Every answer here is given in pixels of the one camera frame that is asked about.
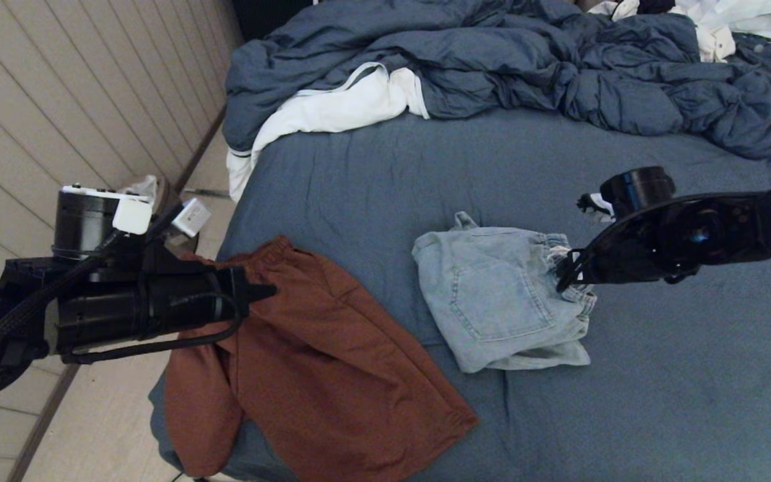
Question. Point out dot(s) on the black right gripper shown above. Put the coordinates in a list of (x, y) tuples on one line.
[(626, 254)]

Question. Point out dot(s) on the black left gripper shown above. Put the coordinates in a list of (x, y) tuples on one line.
[(144, 308)]

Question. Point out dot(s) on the light blue denim shorts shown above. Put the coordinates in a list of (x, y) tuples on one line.
[(492, 301)]

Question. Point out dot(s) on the brown shorts with white print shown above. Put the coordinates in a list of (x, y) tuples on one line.
[(332, 375)]

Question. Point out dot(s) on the white clothes pile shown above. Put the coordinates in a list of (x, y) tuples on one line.
[(727, 20)]

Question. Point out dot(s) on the bed with blue sheet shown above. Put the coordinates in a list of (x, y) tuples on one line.
[(660, 402)]

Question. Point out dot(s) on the clear plastic bag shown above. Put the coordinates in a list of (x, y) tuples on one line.
[(144, 186)]

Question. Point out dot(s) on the crumpled blue duvet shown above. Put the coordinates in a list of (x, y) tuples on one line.
[(492, 53)]

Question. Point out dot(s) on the black garment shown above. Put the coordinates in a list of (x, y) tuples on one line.
[(654, 5)]

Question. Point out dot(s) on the black furniture panel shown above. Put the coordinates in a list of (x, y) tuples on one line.
[(265, 17)]

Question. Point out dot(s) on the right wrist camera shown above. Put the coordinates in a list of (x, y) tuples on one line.
[(636, 187)]

